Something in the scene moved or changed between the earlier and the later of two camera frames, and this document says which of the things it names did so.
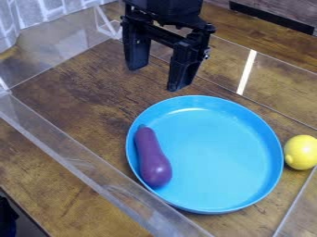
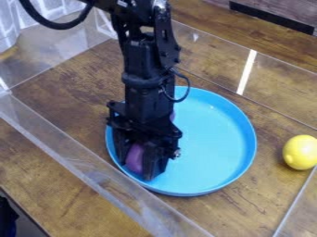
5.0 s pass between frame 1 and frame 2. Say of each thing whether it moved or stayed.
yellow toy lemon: stayed
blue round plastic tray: moved
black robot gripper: moved
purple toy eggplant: moved
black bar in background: stayed
